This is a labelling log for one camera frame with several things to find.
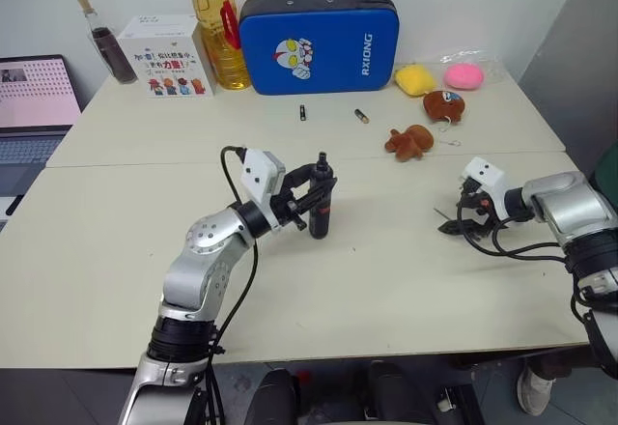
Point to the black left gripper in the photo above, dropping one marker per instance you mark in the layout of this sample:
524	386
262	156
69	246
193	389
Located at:
286	207

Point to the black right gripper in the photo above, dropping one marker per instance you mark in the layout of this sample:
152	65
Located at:
475	207

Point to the thin metal screwdriver bit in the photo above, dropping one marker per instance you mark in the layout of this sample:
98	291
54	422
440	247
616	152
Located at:
440	213

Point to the black electric screwdriver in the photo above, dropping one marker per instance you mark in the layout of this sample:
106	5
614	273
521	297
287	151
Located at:
318	222

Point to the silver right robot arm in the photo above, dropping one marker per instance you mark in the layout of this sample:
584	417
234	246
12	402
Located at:
574	212

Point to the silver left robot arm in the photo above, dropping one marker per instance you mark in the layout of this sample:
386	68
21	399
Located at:
203	261

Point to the black gold AA battery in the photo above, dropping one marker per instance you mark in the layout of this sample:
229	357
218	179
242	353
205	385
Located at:
361	116

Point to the brown animal plush toy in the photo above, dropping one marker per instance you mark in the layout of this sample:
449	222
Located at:
410	142

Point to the round brown plush toy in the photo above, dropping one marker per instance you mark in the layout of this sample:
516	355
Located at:
444	105

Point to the blue cartoon print case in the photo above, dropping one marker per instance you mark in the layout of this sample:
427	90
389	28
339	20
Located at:
314	43

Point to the yellow plush toy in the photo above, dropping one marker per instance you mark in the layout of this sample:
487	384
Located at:
413	79

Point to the pink plush toy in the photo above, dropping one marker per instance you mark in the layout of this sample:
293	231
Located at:
463	76

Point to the dark green object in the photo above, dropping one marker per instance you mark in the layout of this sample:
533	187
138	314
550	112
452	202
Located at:
607	169

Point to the yellow cooking oil bottle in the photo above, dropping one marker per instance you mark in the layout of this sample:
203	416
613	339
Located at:
222	34

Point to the clear plastic bag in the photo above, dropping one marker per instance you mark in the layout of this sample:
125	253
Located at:
487	60

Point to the white shoe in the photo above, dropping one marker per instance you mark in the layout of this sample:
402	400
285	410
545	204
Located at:
535	391

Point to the dark rounded shape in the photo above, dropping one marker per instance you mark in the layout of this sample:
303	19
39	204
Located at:
272	398
391	393

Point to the white printed cardboard box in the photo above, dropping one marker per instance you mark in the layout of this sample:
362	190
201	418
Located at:
166	58

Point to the dark liquid glass bottle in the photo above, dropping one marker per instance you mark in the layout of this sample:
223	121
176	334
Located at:
113	53

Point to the open grey laptop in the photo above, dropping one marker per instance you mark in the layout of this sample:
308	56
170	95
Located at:
29	106

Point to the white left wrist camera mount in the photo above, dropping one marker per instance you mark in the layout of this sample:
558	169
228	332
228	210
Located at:
258	174

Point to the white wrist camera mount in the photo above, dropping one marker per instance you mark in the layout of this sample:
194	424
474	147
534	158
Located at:
258	174
485	176

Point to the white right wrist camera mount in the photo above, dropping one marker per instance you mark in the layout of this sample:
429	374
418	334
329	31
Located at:
485	176

